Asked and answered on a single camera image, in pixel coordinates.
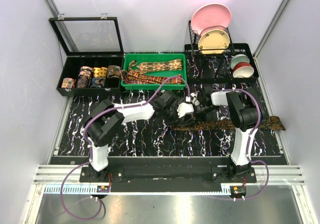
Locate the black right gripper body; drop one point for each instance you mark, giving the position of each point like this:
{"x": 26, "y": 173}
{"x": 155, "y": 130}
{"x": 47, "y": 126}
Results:
{"x": 201, "y": 109}

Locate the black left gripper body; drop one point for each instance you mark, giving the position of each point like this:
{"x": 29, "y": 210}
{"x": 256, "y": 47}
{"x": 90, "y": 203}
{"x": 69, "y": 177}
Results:
{"x": 170, "y": 115}

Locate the black key pattern tie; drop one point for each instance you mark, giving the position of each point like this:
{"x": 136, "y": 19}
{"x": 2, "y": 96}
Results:
{"x": 271, "y": 123}

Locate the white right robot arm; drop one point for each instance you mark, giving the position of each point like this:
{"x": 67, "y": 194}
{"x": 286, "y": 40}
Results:
{"x": 245, "y": 114}

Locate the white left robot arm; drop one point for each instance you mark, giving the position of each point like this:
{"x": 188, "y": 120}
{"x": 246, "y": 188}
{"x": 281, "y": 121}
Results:
{"x": 107, "y": 118}

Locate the black dish tray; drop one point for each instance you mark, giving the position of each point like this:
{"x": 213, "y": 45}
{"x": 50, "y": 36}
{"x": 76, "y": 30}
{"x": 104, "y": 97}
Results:
{"x": 216, "y": 68}

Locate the cream ikat pattern tie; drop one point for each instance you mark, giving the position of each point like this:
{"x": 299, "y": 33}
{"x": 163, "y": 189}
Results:
{"x": 148, "y": 66}

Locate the red bowl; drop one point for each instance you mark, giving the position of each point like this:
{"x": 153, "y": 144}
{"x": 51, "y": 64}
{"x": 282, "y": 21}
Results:
{"x": 243, "y": 70}

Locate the red multicolour checked tie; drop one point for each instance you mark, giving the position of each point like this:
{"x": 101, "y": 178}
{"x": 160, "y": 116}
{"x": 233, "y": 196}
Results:
{"x": 134, "y": 77}

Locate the pale green bowl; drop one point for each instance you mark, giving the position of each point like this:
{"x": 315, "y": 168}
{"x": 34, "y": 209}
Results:
{"x": 238, "y": 59}

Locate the green plastic tray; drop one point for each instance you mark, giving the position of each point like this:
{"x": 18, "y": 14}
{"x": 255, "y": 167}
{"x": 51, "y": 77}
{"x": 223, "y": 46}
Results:
{"x": 179, "y": 78}

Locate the yellow floral plate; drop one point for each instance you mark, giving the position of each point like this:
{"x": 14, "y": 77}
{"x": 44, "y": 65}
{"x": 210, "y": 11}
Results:
{"x": 214, "y": 41}

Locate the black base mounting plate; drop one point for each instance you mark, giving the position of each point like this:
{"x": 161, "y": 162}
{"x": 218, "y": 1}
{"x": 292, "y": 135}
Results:
{"x": 118, "y": 174}

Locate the rolled tie brown olive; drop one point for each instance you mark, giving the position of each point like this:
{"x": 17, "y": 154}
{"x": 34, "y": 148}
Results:
{"x": 113, "y": 71}

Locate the rolled tie dark blue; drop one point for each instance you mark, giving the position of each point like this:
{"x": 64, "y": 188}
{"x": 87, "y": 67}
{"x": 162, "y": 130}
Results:
{"x": 97, "y": 82}

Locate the rolled tie yellow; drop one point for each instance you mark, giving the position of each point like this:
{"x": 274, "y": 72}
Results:
{"x": 100, "y": 72}

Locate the rolled tie dark floral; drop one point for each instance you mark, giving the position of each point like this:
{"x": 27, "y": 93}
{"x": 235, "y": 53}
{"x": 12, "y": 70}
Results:
{"x": 83, "y": 82}

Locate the pink plate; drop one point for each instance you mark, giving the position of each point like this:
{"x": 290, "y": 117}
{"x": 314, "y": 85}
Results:
{"x": 210, "y": 15}

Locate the rolled tie pink paisley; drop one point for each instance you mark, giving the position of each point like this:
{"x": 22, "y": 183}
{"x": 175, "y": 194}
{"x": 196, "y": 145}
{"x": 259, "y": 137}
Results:
{"x": 86, "y": 71}

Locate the rolled tie blue orange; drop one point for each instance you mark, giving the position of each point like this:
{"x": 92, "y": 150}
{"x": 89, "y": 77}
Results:
{"x": 68, "y": 83}

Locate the black tie storage box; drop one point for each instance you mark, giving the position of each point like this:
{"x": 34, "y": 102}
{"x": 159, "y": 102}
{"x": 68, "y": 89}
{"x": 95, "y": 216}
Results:
{"x": 72, "y": 67}

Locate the glass box lid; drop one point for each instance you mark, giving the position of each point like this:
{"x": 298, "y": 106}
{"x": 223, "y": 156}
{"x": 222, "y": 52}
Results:
{"x": 88, "y": 36}

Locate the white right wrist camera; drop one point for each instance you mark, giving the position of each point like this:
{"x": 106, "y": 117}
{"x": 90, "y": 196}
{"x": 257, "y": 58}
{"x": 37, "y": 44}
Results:
{"x": 192, "y": 98}

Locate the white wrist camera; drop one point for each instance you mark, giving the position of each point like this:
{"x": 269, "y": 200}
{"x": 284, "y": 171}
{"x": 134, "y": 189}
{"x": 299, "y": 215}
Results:
{"x": 185, "y": 109}
{"x": 192, "y": 98}

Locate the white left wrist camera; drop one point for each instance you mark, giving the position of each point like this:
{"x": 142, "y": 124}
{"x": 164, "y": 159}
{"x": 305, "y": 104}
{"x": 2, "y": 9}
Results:
{"x": 185, "y": 109}

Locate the black wire dish rack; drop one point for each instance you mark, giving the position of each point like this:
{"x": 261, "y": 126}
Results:
{"x": 194, "y": 38}

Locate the aluminium frame rail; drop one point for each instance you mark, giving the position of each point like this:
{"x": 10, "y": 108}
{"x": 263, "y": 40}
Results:
{"x": 278, "y": 174}

